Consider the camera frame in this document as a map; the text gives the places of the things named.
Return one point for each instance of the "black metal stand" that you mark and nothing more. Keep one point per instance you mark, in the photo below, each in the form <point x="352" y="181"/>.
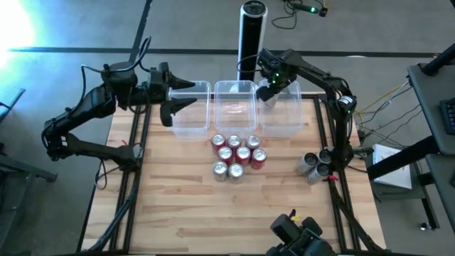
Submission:
<point x="35" y="171"/>

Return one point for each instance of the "black desk beam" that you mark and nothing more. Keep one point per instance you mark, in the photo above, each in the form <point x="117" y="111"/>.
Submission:
<point x="401" y="158"/>

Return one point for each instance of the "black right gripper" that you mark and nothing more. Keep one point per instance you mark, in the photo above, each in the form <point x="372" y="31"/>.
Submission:
<point x="282" y="78"/>

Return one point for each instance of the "red zip tie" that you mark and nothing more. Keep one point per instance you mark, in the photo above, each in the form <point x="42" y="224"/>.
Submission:
<point x="333" y="177"/>

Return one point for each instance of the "black keyboard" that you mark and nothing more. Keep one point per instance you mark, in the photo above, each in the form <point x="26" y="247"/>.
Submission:
<point x="448" y="117"/>

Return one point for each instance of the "black arm base connector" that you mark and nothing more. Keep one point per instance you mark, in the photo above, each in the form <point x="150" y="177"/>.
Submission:
<point x="362" y="151"/>

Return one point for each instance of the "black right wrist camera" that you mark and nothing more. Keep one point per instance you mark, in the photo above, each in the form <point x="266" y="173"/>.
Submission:
<point x="264" y="94"/>

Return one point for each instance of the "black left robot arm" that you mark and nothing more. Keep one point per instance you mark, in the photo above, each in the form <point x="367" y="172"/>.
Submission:
<point x="89" y="103"/>

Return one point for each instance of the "black power strip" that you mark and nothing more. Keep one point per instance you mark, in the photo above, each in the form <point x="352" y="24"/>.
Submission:
<point x="305" y="8"/>

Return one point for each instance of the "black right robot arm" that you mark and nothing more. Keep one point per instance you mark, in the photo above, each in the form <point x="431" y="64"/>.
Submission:
<point x="320" y="76"/>

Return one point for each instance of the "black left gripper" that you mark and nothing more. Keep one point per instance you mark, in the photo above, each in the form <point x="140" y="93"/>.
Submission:
<point x="158" y="85"/>

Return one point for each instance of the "black and white tower fan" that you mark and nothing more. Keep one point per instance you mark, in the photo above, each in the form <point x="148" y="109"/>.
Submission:
<point x="252" y="35"/>

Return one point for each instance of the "black aluminium table frame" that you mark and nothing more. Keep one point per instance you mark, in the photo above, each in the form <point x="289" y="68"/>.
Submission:
<point x="339" y="213"/>

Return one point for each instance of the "white box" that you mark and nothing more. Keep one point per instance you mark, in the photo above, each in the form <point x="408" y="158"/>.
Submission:
<point x="394" y="179"/>

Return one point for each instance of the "dark grey desk top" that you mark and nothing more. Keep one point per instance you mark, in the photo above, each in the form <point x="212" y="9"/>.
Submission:
<point x="444" y="185"/>
<point x="426" y="106"/>

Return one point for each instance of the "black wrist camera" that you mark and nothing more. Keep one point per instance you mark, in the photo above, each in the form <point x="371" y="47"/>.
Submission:
<point x="166" y="117"/>
<point x="264" y="94"/>

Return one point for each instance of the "clear plastic bin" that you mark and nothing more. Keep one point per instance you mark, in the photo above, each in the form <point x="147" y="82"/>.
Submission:
<point x="234" y="113"/>
<point x="288" y="117"/>
<point x="192" y="121"/>

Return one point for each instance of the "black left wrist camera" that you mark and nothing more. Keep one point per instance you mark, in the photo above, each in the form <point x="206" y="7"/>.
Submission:
<point x="166" y="117"/>

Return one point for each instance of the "black round pole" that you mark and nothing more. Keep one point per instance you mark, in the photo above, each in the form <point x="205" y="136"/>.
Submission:
<point x="439" y="60"/>

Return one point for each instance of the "silver Diet Coke can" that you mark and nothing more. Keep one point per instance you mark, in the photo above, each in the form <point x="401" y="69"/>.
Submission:
<point x="235" y="171"/>
<point x="253" y="141"/>
<point x="220" y="169"/>
<point x="234" y="141"/>

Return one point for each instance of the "black power plug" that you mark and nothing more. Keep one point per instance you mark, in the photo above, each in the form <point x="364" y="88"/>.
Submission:
<point x="323" y="12"/>

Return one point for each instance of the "red Coca-Cola can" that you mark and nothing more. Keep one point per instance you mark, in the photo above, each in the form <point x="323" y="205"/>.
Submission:
<point x="225" y="153"/>
<point x="258" y="155"/>
<point x="218" y="139"/>
<point x="243" y="153"/>

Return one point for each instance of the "grey desk base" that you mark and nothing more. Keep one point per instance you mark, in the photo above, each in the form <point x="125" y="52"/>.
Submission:
<point x="409" y="193"/>

